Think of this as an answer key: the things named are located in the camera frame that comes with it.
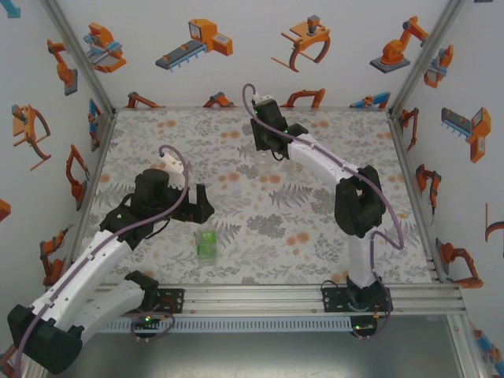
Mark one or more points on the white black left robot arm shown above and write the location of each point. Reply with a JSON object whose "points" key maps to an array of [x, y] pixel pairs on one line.
{"points": [[90, 260]]}

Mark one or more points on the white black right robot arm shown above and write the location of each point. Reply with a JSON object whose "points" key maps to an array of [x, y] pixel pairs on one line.
{"points": [[315, 153]]}

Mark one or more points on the floral patterned table cover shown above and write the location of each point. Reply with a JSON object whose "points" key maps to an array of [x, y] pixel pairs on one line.
{"points": [[275, 267]]}

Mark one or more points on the controller board green LED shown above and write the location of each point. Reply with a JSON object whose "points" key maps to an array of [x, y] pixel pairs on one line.
{"points": [[362, 327], [147, 319]]}

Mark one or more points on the aluminium side rail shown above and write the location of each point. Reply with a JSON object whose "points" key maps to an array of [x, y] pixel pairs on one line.
{"points": [[413, 197], [87, 204]]}

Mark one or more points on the thin aluminium rail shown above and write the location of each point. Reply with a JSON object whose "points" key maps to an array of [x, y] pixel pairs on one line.
{"points": [[197, 108]]}

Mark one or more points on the wide aluminium base rail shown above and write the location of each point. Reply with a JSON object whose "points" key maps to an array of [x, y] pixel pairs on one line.
{"points": [[252, 299]]}

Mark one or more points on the aluminium frame post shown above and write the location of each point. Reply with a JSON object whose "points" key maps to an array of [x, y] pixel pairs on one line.
{"points": [[429, 55], [78, 59], [468, 346]]}

